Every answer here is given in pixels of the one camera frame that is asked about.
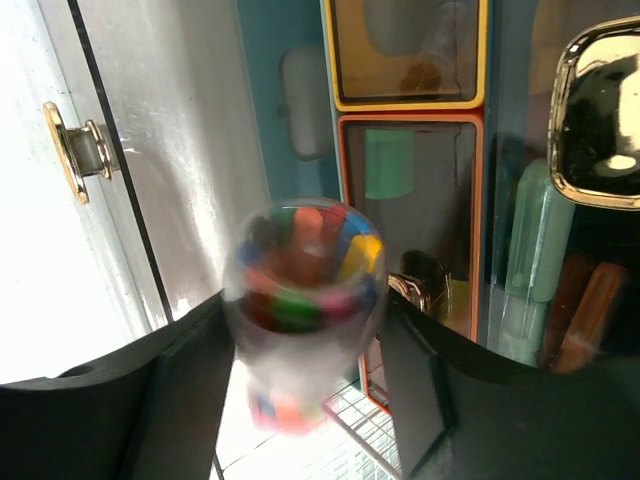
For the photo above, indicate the yellow highlighter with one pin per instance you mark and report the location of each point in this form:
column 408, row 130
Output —
column 459, row 313

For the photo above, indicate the pink capped clip tube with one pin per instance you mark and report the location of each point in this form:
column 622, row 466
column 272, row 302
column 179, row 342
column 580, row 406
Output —
column 305, row 289

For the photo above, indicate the teal drawer cabinet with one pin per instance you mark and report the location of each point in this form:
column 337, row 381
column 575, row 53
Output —
column 284, row 49

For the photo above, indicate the dark drawer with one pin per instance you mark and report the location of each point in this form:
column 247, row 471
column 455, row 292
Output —
column 167, row 83

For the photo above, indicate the green highlighter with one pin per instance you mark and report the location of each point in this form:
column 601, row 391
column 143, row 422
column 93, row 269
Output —
column 389, row 163

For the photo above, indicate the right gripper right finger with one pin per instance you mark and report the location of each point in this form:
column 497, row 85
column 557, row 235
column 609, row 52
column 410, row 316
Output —
column 461, row 411

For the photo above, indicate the small clear spray bottle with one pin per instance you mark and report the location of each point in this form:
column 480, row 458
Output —
column 432, row 31

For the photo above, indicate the green capsule stapler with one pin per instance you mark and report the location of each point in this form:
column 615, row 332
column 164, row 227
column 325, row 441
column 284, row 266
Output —
column 541, row 226

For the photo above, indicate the small drawer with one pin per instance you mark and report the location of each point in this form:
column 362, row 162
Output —
column 432, row 235
column 366, row 81

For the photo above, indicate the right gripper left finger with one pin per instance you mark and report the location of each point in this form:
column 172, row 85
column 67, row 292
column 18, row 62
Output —
column 149, row 410

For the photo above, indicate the white wire stacking tray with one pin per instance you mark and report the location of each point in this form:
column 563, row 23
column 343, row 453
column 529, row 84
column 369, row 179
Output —
column 356, row 440

